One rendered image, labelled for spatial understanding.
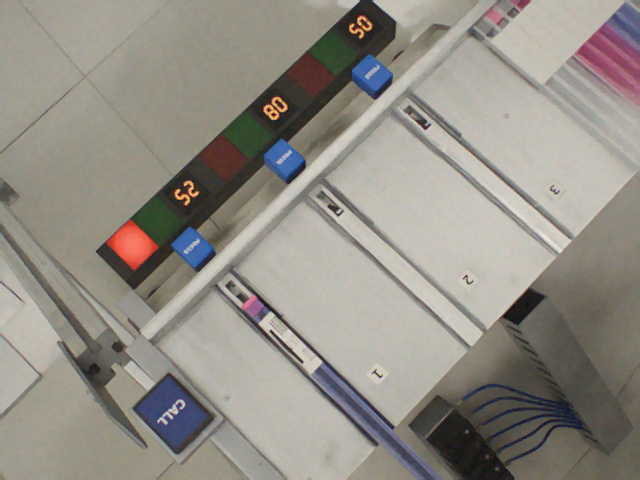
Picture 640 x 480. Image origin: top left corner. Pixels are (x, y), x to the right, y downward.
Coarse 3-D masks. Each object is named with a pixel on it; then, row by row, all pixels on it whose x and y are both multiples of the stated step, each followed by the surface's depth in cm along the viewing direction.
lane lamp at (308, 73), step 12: (300, 60) 89; (312, 60) 89; (288, 72) 89; (300, 72) 89; (312, 72) 89; (324, 72) 89; (300, 84) 89; (312, 84) 89; (324, 84) 89; (312, 96) 88
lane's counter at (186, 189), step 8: (184, 176) 87; (192, 176) 87; (176, 184) 87; (184, 184) 87; (192, 184) 87; (200, 184) 87; (168, 192) 86; (176, 192) 86; (184, 192) 86; (192, 192) 86; (200, 192) 86; (208, 192) 86; (176, 200) 86; (184, 200) 86; (192, 200) 86; (200, 200) 86; (184, 208) 86; (192, 208) 86
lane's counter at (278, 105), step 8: (272, 88) 89; (264, 96) 88; (272, 96) 88; (280, 96) 88; (256, 104) 88; (264, 104) 88; (272, 104) 88; (280, 104) 88; (288, 104) 88; (256, 112) 88; (264, 112) 88; (272, 112) 88; (280, 112) 88; (288, 112) 88; (264, 120) 88; (272, 120) 88; (280, 120) 88
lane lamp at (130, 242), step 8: (128, 224) 86; (120, 232) 86; (128, 232) 86; (136, 232) 86; (112, 240) 85; (120, 240) 85; (128, 240) 85; (136, 240) 85; (144, 240) 85; (120, 248) 85; (128, 248) 85; (136, 248) 85; (144, 248) 85; (152, 248) 85; (128, 256) 85; (136, 256) 85; (144, 256) 85; (136, 264) 85
